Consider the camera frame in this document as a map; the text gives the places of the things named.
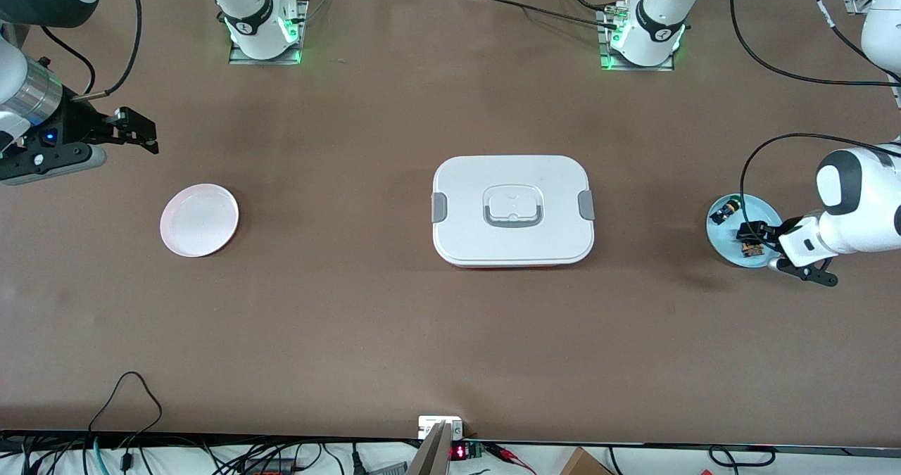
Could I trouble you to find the small white electronics box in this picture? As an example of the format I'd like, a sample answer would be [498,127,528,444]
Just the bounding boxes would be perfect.
[418,416,464,439]

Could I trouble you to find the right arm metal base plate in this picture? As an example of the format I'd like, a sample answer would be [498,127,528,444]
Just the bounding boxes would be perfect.
[229,0,309,65]

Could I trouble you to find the blue and yellow switch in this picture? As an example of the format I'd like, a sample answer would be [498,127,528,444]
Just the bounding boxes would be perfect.
[710,196,747,226]

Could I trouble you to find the short black right arm cable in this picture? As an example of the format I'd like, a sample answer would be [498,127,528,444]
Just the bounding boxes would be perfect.
[41,26,98,98]

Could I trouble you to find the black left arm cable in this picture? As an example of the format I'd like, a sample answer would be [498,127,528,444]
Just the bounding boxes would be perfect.
[729,0,901,247]

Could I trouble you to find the black cable to arm base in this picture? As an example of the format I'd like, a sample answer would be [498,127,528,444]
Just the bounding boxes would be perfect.
[482,0,620,29]

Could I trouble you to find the light blue round plate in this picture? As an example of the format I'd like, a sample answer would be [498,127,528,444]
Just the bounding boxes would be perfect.
[706,194,786,269]

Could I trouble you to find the thin black looped cable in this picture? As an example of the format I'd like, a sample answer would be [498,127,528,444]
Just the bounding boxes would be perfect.
[88,371,164,455]

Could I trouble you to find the pink round plate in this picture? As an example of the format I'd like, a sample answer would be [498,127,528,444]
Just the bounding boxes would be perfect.
[160,183,240,258]

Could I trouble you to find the red clip leads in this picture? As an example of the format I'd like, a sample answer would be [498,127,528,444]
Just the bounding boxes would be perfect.
[486,443,536,474]

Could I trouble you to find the black cable loop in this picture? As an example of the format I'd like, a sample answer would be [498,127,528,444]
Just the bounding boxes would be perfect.
[707,445,776,470]

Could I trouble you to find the grey aluminium profile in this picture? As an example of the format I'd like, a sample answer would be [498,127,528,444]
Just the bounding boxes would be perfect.
[407,421,453,475]

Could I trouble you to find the brown cardboard piece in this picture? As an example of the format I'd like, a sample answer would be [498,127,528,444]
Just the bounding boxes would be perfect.
[560,447,615,475]

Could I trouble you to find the black cable with white tag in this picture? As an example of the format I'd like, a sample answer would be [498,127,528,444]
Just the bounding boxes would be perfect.
[808,0,901,82]

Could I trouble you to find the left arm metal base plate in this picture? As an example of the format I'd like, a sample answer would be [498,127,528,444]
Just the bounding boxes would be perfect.
[598,7,675,72]

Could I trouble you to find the white lidded plastic box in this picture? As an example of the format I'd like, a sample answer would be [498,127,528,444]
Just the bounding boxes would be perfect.
[431,155,596,270]

